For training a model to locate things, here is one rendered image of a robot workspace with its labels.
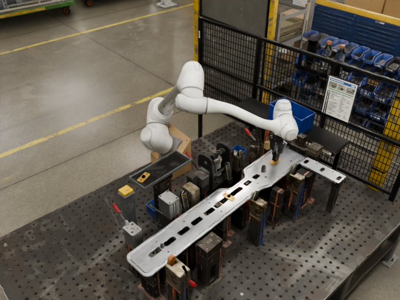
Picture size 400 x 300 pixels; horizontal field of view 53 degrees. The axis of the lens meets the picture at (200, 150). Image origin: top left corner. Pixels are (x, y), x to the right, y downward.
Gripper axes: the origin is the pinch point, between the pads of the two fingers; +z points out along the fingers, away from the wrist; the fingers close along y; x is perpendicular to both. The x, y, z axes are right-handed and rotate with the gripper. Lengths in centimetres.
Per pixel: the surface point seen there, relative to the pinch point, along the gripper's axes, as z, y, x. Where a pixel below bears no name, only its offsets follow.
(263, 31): -8, -132, 162
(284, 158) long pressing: 5.2, 2.1, 8.5
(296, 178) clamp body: 1.1, 21.8, -8.2
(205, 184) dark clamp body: 3, -16, -51
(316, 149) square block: -0.2, 15.8, 24.9
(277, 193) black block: 7.2, 18.3, -22.1
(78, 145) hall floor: 105, -242, -18
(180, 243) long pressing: 5, 5, -91
